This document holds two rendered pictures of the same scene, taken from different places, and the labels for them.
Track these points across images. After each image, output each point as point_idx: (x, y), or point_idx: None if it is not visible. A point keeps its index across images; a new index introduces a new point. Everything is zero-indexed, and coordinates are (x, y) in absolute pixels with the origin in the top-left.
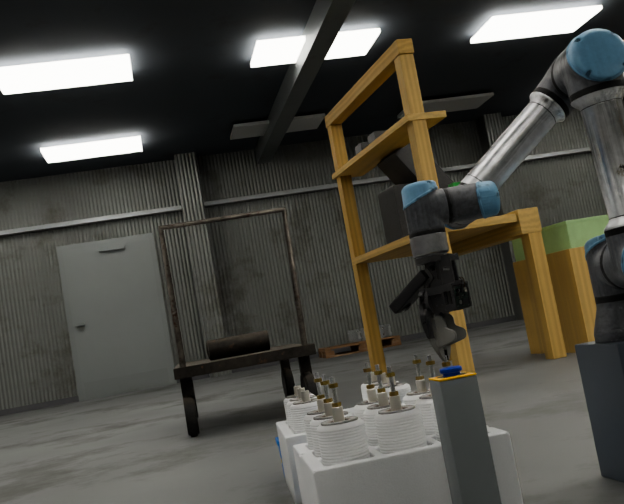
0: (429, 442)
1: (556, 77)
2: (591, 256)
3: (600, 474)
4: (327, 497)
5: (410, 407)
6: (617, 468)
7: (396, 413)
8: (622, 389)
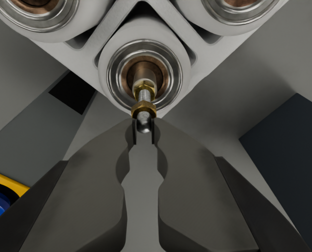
0: (96, 29)
1: None
2: None
3: (305, 88)
4: None
5: (39, 29)
6: (275, 119)
7: None
8: (286, 196)
